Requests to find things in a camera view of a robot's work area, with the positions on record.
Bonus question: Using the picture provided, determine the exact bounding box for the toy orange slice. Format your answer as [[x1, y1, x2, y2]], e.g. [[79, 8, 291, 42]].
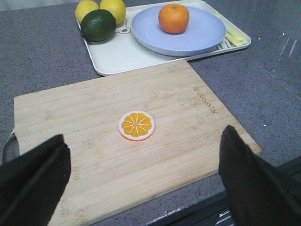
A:
[[118, 110, 156, 141]]

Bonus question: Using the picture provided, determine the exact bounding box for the light blue round plate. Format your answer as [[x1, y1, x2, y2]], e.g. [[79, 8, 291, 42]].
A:
[[132, 6, 227, 57]]

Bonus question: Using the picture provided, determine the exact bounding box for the orange mandarin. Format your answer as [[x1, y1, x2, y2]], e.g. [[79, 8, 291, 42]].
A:
[[158, 3, 190, 34]]

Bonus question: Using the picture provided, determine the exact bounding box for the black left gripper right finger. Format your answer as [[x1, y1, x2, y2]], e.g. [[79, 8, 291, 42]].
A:
[[219, 125, 301, 226]]

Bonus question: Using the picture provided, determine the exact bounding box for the cutting board metal handle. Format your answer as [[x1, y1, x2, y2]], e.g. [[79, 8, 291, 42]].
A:
[[2, 129, 16, 164]]

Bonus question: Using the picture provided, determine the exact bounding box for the pale yellow plastic knife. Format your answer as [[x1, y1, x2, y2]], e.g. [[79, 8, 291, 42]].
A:
[[226, 37, 244, 47]]

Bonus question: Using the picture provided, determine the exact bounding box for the yellow lemon right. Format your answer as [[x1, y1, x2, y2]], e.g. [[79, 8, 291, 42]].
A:
[[100, 0, 126, 25]]

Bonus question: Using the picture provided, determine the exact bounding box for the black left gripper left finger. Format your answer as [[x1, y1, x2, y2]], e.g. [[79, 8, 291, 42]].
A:
[[0, 134, 71, 226]]

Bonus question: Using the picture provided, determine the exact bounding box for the bamboo cutting board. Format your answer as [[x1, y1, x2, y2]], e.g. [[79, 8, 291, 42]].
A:
[[14, 60, 261, 226]]

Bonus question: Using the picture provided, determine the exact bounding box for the yellow lemon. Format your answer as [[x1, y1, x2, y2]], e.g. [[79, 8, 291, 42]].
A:
[[100, 0, 126, 25], [75, 0, 99, 23]]

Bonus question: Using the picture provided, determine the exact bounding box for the pale yellow plastic spoon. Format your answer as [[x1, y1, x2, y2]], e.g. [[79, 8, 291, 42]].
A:
[[214, 12, 245, 42]]

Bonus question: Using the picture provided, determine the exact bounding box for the dark green avocado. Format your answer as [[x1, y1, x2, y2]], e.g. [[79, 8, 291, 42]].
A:
[[80, 9, 117, 42]]

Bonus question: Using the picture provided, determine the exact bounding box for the yellow lemon left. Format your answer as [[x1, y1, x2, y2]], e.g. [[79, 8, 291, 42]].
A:
[[75, 0, 99, 23]]

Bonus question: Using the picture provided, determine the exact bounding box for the cream rectangular serving tray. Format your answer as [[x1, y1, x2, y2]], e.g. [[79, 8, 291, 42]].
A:
[[85, 0, 251, 76]]

